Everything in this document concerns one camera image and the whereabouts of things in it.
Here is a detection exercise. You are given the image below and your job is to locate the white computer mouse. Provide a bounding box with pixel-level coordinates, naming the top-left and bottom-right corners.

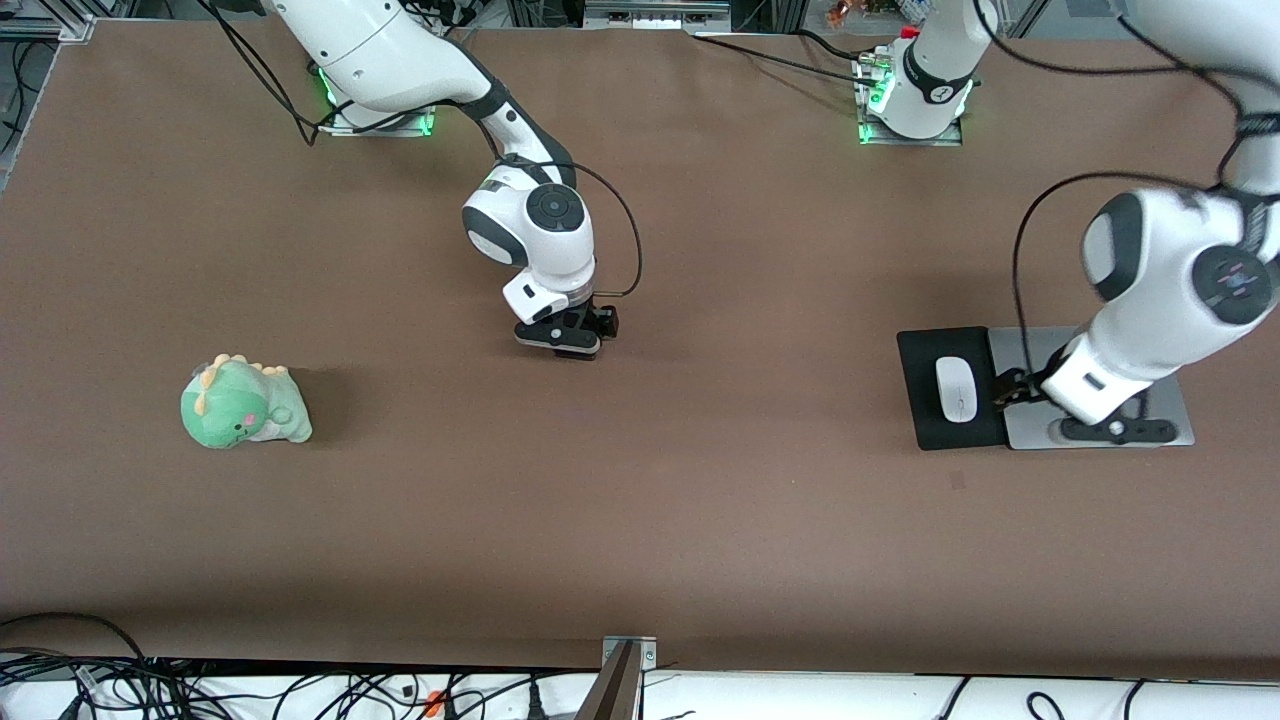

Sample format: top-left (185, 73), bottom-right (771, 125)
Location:
top-left (935, 356), bottom-right (978, 424)

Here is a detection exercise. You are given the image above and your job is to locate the black mouse pad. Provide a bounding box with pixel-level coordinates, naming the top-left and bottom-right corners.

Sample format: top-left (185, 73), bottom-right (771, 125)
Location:
top-left (896, 326), bottom-right (1011, 452)

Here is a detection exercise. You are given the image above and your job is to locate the silver closed laptop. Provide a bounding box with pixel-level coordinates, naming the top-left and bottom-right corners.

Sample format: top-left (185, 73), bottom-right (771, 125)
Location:
top-left (987, 326), bottom-right (1197, 451)

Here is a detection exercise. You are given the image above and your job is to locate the green dinosaur plush toy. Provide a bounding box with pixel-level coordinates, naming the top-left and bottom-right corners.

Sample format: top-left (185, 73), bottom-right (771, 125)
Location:
top-left (180, 353), bottom-right (314, 450)

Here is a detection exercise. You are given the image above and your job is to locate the aluminium corner profile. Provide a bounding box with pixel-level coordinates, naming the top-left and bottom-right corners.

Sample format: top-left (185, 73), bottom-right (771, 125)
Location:
top-left (0, 0), bottom-right (96, 43)

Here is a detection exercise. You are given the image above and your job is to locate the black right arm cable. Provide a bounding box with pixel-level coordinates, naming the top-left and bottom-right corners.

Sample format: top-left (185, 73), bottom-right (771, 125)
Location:
top-left (200, 0), bottom-right (643, 298)

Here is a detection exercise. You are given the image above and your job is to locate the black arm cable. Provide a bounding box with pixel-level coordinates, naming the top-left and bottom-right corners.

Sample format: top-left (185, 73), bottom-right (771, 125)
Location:
top-left (200, 0), bottom-right (643, 298)
top-left (975, 0), bottom-right (1280, 401)

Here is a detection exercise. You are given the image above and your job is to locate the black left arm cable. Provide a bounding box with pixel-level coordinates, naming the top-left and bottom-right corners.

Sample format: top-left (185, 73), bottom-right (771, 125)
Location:
top-left (975, 0), bottom-right (1280, 401)

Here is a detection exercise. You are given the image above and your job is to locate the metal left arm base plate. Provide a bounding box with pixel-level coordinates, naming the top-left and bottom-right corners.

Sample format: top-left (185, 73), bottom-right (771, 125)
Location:
top-left (855, 50), bottom-right (966, 148)

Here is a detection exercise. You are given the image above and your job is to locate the long black table cable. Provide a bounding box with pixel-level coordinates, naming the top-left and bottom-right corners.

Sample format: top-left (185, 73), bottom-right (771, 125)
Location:
top-left (690, 35), bottom-right (881, 89)

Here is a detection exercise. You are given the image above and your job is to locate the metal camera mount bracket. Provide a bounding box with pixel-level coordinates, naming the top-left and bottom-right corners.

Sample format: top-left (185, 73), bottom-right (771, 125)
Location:
top-left (575, 635), bottom-right (659, 720)

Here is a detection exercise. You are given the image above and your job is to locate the short black table cable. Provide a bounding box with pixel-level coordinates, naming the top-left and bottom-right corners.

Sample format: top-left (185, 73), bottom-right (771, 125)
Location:
top-left (797, 28), bottom-right (871, 63)

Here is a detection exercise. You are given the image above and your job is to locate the black looped floor cable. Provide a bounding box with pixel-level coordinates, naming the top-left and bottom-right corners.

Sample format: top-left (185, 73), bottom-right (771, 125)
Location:
top-left (0, 612), bottom-right (153, 666)

